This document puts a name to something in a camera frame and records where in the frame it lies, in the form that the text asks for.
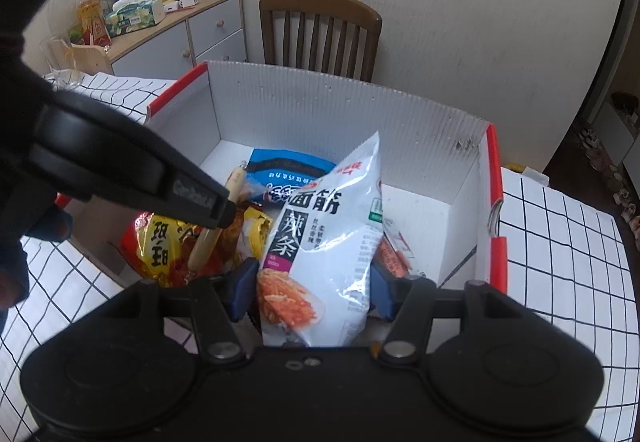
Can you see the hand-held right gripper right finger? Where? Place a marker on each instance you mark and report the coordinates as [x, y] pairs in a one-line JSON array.
[[381, 292]]

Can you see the light wooden chair back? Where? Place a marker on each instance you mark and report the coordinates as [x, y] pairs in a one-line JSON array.
[[92, 56]]

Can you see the dark wooden chair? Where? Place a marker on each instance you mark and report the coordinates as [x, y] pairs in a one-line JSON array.
[[320, 30]]

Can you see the small yellow snack packet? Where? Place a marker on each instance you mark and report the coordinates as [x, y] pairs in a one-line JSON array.
[[259, 229]]

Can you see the white spicy strip packet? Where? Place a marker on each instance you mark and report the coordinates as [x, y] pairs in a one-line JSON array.
[[325, 242]]

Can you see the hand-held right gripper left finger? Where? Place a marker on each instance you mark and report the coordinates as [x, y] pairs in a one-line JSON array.
[[241, 289]]

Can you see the row of shoes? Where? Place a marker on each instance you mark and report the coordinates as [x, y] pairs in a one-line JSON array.
[[615, 172]]

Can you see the green tissue pack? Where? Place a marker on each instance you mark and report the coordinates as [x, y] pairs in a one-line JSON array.
[[135, 12]]

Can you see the wooden side cabinet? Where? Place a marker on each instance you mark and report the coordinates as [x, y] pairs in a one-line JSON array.
[[200, 30]]

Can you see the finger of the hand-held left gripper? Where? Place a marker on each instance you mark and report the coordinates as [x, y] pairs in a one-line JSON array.
[[200, 194]]

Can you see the sausage stick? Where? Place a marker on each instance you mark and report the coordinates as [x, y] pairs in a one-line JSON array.
[[210, 242]]

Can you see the checkered tablecloth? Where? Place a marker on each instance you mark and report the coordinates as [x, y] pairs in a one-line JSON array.
[[565, 272]]

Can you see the blue snack packet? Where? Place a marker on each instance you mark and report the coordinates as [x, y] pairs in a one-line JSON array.
[[287, 170]]

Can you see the orange juice bottle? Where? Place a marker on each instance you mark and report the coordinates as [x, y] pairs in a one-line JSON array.
[[92, 17]]

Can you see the red yellow chip packet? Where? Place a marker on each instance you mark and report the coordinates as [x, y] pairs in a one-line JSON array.
[[160, 247]]

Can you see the small white device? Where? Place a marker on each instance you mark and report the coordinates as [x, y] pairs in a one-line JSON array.
[[181, 2]]

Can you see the clear glass pitcher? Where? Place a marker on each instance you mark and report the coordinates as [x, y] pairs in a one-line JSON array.
[[60, 62]]

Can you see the red cardboard box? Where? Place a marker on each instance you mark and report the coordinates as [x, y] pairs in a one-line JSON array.
[[350, 112]]

